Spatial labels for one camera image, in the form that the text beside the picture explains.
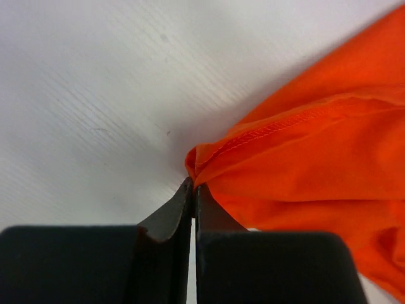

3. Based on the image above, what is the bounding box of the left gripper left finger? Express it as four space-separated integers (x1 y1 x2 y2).
1 179 192 303

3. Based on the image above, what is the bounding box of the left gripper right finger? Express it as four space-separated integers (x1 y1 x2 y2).
195 185 366 303

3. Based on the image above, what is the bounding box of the orange t shirt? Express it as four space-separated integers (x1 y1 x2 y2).
185 6 404 303

